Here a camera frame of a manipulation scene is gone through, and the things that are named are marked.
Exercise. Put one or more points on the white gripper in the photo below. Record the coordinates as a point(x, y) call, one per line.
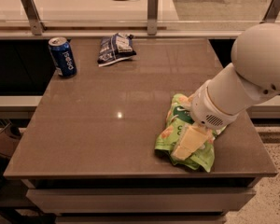
point(202, 110)

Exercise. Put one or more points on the green rice chip bag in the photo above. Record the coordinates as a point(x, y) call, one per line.
point(177, 118)

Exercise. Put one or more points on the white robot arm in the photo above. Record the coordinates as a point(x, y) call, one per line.
point(252, 77)

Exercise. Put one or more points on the blue chip bag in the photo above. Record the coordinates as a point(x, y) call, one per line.
point(115, 48)

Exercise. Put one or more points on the blue Pepsi can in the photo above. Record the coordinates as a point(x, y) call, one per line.
point(62, 56)

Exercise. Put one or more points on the grey drawer cabinet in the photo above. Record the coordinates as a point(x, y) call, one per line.
point(141, 205)

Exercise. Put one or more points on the dark chair at left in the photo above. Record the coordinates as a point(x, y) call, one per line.
point(10, 136)

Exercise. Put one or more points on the middle metal railing post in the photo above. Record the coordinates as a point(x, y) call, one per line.
point(152, 16)

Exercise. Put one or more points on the metal railing post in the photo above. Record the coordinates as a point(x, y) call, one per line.
point(272, 12)
point(152, 16)
point(36, 25)

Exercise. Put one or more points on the right metal railing post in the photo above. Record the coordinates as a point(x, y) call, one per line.
point(272, 12)

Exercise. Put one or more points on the left metal railing post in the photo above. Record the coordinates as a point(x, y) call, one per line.
point(36, 25)

